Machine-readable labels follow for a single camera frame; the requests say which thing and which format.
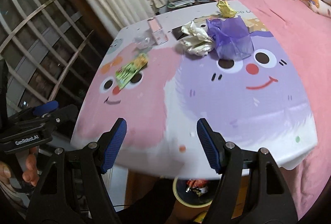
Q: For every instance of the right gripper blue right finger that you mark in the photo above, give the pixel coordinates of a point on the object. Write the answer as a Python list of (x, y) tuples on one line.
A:
[(212, 143)]

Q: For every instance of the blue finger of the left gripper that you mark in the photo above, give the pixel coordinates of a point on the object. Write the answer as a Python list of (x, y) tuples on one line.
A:
[(45, 108), (65, 114)]

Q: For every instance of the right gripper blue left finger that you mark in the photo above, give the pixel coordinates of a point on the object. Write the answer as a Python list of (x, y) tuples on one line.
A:
[(111, 144)]

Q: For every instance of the red snack bag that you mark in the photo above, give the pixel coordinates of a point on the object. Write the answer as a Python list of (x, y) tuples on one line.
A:
[(196, 183)]

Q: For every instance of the green snack wrapper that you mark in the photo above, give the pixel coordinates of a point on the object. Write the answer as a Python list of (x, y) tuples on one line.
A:
[(128, 71)]

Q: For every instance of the white paper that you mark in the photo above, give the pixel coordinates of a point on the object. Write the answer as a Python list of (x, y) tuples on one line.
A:
[(197, 42)]

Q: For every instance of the clear plastic cup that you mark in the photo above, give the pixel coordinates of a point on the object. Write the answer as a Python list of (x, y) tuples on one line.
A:
[(143, 42)]

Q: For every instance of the purple plastic bag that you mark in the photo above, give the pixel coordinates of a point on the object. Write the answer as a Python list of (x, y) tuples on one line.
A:
[(231, 38)]

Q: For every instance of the black packet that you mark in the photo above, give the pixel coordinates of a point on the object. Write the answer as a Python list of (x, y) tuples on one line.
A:
[(178, 33)]

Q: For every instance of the pink strawberry milk carton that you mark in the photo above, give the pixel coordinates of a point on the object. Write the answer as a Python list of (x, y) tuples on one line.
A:
[(157, 31)]

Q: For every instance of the yellow wrapper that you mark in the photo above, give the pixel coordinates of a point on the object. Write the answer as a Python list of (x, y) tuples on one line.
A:
[(225, 10)]

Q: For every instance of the blue and cream trash bin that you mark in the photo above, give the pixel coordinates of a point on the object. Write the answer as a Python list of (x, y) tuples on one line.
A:
[(194, 198)]

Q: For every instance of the metal window grille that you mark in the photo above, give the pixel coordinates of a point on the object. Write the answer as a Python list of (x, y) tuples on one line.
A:
[(51, 51)]

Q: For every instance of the cartoon printed tablecloth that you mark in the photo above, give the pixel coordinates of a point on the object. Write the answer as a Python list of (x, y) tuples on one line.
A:
[(256, 102)]

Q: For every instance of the pink bed blanket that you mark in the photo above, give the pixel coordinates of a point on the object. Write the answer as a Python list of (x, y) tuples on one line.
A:
[(305, 36)]

